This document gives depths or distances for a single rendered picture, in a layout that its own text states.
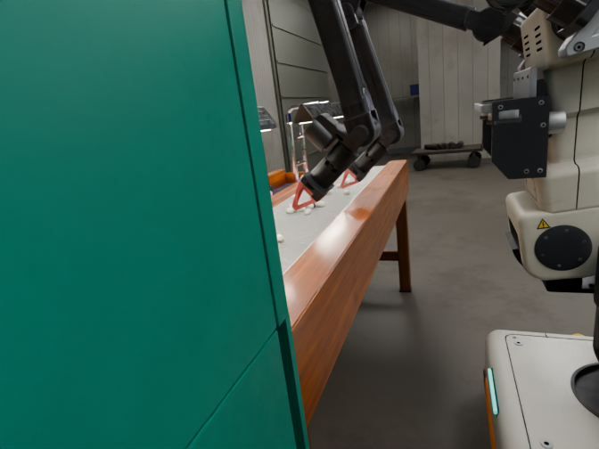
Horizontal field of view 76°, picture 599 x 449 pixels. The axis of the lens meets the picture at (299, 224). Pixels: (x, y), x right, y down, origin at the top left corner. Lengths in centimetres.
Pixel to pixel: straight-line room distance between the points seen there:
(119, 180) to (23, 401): 12
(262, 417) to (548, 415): 90
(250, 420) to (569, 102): 83
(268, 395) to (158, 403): 18
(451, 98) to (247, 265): 687
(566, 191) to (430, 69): 631
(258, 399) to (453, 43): 698
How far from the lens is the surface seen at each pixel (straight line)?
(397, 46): 894
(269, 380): 45
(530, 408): 123
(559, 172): 95
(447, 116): 717
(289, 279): 75
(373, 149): 128
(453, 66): 718
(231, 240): 35
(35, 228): 22
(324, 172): 86
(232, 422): 39
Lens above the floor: 107
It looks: 16 degrees down
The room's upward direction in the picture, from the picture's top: 8 degrees counter-clockwise
